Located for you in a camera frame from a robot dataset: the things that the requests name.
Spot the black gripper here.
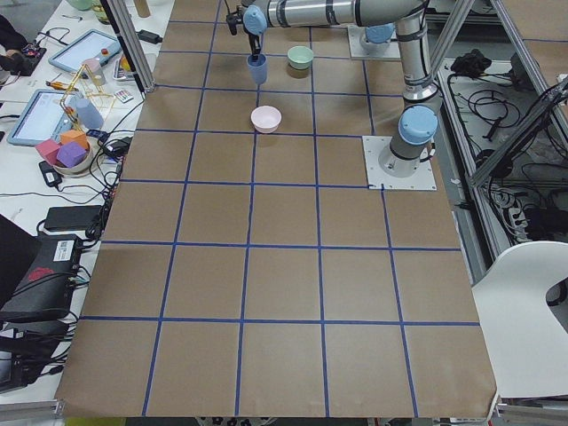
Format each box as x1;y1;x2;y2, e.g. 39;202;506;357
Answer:
225;12;262;61

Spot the blue plastic cup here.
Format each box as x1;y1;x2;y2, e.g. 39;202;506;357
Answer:
247;53;268;85

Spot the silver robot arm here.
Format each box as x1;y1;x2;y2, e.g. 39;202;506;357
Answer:
225;0;438;178

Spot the mint green bowl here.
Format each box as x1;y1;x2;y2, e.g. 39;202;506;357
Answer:
287;45;314;70

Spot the pink bowl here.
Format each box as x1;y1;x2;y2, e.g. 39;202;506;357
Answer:
250;106;282;134

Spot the blue tablet far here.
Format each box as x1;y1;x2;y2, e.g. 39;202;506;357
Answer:
48;29;122;73

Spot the blue tablet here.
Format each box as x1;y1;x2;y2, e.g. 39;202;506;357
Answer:
48;29;122;73
7;89;73;146

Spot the light blue cylinder block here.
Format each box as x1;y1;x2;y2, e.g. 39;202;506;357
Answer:
76;99;104;130

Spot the bowl of foam blocks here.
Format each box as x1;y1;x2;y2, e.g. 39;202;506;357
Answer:
35;130;94;178

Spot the blue tablet near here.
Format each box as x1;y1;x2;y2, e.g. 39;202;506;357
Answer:
7;89;73;146

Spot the black power adapter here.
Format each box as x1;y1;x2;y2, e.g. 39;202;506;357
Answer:
43;205;102;232

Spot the black electronics box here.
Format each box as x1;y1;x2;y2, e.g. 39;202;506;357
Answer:
1;233;94;323

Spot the white chair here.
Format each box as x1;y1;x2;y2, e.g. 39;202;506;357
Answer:
472;241;567;398

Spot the aluminium frame post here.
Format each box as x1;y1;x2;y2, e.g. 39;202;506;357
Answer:
101;0;155;93

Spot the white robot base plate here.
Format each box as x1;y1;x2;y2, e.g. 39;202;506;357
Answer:
362;136;437;191

